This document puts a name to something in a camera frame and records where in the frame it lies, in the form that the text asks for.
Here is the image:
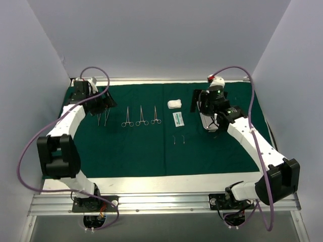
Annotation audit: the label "white gauze packet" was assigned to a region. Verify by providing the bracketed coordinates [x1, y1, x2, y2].
[173, 112, 185, 127]

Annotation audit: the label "white gauze pad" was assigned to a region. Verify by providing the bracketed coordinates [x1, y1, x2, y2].
[167, 99, 182, 109]

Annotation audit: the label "steel surgical forceps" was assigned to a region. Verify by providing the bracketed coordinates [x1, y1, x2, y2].
[150, 106, 162, 125]

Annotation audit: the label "steel surgical scissors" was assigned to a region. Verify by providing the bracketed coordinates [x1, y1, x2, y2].
[136, 106, 149, 127]

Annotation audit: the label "dark green surgical cloth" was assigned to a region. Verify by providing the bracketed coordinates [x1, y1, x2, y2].
[74, 83, 258, 177]

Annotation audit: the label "stainless steel instrument tray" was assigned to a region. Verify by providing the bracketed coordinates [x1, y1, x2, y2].
[200, 113, 219, 132]

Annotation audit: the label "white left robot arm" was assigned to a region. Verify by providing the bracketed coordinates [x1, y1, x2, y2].
[36, 77, 117, 211]

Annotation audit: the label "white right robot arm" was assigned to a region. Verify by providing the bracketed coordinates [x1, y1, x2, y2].
[190, 85, 300, 208]

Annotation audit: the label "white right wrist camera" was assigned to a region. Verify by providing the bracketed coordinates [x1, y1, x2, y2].
[207, 75, 225, 88]

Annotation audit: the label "aluminium back frame rail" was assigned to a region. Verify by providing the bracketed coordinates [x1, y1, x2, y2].
[110, 77, 250, 82]

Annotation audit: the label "aluminium frame rail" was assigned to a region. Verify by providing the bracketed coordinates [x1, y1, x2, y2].
[27, 190, 301, 216]
[110, 77, 250, 82]

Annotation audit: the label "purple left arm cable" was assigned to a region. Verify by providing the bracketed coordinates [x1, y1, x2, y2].
[16, 66, 120, 230]

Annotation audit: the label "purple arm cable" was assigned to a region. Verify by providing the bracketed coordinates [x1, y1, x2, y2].
[208, 66, 275, 231]
[16, 66, 120, 230]

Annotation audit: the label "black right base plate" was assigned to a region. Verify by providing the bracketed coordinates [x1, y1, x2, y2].
[208, 193, 254, 210]

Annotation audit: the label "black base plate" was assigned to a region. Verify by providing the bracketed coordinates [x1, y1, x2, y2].
[72, 195, 119, 213]
[208, 193, 254, 210]

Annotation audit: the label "aluminium front frame rail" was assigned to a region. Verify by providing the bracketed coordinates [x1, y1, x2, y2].
[27, 190, 301, 216]

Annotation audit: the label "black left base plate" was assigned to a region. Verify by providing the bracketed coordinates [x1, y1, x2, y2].
[72, 195, 119, 213]

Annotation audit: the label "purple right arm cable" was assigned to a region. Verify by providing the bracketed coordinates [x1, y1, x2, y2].
[208, 66, 275, 231]

